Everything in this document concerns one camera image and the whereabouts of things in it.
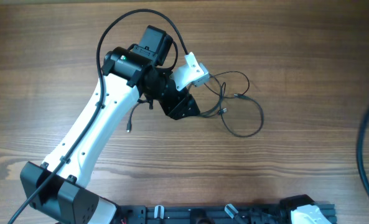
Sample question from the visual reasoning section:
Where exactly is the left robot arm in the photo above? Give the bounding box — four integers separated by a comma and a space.
20, 26, 209, 223

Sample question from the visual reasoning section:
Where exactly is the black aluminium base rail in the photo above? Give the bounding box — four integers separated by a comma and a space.
119, 204, 291, 224

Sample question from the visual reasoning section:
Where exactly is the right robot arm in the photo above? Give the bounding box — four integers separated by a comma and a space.
279, 194, 331, 224

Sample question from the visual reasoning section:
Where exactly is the left camera black cable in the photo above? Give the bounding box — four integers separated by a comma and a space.
7, 8, 190, 224

